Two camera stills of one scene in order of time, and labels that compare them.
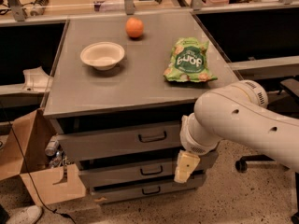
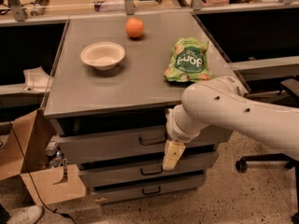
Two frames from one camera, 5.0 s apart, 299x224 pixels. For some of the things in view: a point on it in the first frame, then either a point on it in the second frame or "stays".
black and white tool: [39, 5] stays
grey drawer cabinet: [119, 90] stays
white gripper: [191, 144] → [177, 131]
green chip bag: [189, 62] stays
